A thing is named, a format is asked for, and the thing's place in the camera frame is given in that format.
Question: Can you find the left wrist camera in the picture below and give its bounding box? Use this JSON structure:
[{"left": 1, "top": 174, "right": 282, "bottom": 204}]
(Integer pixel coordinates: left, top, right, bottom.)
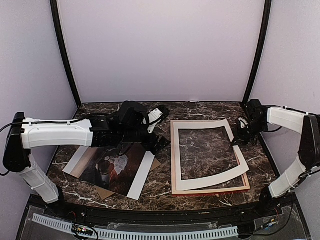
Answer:
[{"left": 143, "top": 105, "right": 170, "bottom": 134}]

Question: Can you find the wooden picture frame red edge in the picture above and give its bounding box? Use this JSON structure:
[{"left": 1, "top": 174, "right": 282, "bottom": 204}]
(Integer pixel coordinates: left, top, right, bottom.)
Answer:
[{"left": 172, "top": 127, "right": 251, "bottom": 196}]

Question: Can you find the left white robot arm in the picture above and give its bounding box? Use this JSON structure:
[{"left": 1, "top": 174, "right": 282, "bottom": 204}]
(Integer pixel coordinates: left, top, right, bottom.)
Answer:
[{"left": 3, "top": 108, "right": 170, "bottom": 218}]

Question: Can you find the printed photo of painting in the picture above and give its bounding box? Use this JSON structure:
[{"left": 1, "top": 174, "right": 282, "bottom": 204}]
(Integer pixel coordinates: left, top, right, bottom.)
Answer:
[{"left": 63, "top": 144, "right": 156, "bottom": 200}]

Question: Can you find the black front table rail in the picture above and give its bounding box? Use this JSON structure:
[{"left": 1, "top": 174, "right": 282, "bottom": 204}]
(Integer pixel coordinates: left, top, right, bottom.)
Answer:
[{"left": 27, "top": 195, "right": 295, "bottom": 226}]

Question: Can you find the brown backing board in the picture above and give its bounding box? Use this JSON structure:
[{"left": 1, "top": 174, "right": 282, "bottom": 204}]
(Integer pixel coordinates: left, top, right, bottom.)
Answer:
[{"left": 95, "top": 159, "right": 161, "bottom": 200}]

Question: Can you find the left black corner post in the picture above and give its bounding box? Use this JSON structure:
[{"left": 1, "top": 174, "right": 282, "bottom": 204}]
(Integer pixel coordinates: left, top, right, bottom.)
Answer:
[{"left": 49, "top": 0, "right": 82, "bottom": 108}]

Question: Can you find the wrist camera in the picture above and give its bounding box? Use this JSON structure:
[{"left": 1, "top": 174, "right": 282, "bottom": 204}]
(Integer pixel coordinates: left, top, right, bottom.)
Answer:
[
  {"left": 237, "top": 116, "right": 248, "bottom": 129},
  {"left": 143, "top": 105, "right": 170, "bottom": 134}
]

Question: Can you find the grey slotted cable duct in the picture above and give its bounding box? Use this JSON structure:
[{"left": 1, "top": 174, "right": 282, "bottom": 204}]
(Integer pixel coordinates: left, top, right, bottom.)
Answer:
[{"left": 31, "top": 213, "right": 239, "bottom": 240}]

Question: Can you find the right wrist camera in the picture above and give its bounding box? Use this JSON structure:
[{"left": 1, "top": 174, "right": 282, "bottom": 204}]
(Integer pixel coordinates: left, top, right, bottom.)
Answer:
[{"left": 237, "top": 116, "right": 248, "bottom": 129}]

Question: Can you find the black corner post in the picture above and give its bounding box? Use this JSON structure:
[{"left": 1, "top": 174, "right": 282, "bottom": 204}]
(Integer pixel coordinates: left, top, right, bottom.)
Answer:
[
  {"left": 242, "top": 0, "right": 272, "bottom": 104},
  {"left": 49, "top": 0, "right": 82, "bottom": 108}
]

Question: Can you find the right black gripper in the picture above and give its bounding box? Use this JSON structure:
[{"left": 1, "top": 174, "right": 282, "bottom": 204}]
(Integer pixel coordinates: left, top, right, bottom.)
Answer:
[{"left": 231, "top": 120, "right": 268, "bottom": 146}]

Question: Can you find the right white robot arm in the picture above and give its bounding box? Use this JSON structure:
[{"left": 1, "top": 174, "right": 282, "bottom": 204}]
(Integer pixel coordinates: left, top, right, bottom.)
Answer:
[{"left": 232, "top": 99, "right": 320, "bottom": 217}]

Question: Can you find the right black corner post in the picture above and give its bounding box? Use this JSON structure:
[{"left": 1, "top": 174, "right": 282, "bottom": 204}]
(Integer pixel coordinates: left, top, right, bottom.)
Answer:
[{"left": 242, "top": 0, "right": 272, "bottom": 104}]

